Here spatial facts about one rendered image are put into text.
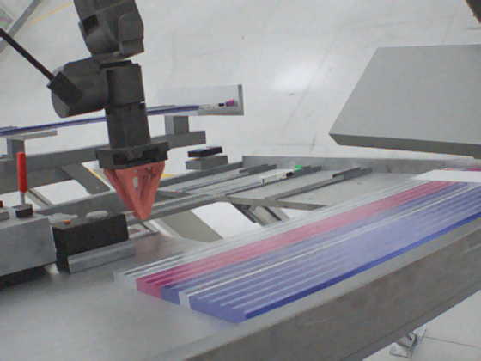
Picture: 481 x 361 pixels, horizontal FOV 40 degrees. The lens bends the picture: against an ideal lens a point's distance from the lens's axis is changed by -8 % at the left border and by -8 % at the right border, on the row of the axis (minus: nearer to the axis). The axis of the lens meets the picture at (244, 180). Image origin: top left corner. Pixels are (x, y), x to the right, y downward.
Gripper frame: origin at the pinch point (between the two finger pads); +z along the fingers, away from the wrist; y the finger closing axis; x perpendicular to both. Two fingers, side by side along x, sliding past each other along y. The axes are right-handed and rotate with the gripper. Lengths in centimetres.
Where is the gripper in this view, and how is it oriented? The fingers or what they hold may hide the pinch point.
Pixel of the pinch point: (141, 212)
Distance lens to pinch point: 95.7
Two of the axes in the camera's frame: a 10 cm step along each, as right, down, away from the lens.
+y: 6.1, 0.4, -7.9
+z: 1.3, 9.8, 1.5
